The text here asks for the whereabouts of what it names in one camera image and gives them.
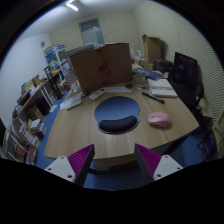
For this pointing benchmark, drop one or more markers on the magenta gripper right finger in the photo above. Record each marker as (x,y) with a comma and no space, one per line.
(153,166)

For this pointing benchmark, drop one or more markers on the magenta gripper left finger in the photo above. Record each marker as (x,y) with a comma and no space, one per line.
(75,167)

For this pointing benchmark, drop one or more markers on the pink computer mouse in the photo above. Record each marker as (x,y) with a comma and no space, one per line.
(160,119)

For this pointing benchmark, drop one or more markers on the blue mouse pad wrist rest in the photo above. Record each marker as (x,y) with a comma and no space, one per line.
(117,115)

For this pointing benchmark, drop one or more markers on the wooden bookshelf with books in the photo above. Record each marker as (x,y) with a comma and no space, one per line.
(22,137)

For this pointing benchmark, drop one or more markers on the white keyboard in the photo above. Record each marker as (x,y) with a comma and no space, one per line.
(71,102)

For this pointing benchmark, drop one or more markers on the black pen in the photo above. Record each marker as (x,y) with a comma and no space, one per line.
(153,97)

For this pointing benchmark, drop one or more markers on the white remote control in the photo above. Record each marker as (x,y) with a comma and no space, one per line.
(97,94)

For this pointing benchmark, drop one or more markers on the white open notebook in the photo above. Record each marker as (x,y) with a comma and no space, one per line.
(161,88)

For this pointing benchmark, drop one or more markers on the black office chair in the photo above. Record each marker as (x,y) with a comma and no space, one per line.
(190,92)

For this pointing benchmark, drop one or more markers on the blue book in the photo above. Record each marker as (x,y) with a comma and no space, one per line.
(148,74)

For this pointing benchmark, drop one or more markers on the black computer monitor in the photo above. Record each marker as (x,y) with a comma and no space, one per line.
(186,71)

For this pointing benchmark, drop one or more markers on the large brown cardboard box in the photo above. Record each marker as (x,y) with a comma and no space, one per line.
(103,66)

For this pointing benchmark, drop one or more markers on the white display cabinet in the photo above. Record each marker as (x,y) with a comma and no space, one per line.
(54,56)

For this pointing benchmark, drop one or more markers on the tall brown cardboard box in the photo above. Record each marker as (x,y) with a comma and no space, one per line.
(152,48)

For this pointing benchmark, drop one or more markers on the window with frosted glass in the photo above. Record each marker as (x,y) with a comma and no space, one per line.
(91,32)

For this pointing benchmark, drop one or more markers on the ceiling fluorescent light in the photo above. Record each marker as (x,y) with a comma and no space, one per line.
(72,6)

